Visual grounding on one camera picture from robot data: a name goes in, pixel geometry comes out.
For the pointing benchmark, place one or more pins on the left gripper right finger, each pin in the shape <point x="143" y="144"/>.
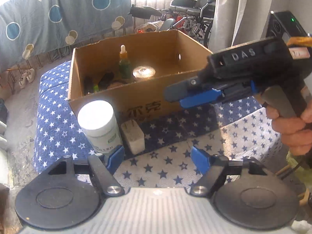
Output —
<point x="213" y="170"/>

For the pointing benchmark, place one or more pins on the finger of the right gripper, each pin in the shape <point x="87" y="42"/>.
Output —
<point x="209" y="96"/>
<point x="182" y="89"/>

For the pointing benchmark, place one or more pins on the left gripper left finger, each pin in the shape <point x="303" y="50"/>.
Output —
<point x="102" y="170"/>

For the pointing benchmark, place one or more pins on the gold-lidded dark jar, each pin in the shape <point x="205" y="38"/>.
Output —
<point x="143" y="72"/>

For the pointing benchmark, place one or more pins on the white power adapter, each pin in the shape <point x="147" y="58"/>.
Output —
<point x="134" y="136"/>

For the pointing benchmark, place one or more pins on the brown cardboard box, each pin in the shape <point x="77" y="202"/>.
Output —
<point x="174" y="56"/>

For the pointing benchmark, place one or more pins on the white supplement bottle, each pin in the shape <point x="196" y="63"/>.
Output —
<point x="99" y="124"/>

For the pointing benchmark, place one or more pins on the person's right hand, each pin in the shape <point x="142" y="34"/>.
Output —
<point x="292" y="130"/>

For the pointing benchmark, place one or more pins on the green dropper bottle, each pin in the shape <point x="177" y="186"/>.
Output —
<point x="124" y="64"/>

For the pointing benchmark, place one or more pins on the blue star-patterned cushion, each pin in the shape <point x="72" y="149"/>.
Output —
<point x="235" y="130"/>

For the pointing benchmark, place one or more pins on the beige curtain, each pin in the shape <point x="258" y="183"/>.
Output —
<point x="240" y="21"/>

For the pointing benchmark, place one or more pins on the black oval case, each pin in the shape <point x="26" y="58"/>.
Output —
<point x="106" y="80"/>

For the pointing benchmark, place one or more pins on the black wheelchair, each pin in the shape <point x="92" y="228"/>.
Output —
<point x="193" y="17"/>

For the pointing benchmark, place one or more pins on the black cylinder tube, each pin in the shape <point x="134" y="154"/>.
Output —
<point x="88" y="86"/>

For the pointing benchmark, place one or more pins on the white shoes pair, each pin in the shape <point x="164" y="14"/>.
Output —
<point x="28" y="76"/>

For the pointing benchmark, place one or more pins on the blue patterned hanging sheet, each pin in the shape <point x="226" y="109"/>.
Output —
<point x="33" y="27"/>

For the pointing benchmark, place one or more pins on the black camera box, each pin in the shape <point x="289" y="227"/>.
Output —
<point x="284" y="25"/>

